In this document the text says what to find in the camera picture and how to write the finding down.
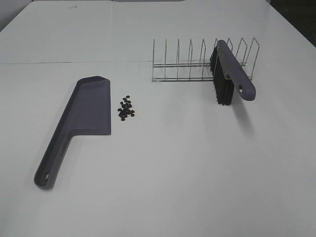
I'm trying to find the metal wire dish rack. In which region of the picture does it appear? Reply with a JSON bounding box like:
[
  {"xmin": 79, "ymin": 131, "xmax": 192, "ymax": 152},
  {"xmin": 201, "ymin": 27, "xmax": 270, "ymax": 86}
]
[{"xmin": 151, "ymin": 38, "xmax": 260, "ymax": 82}]

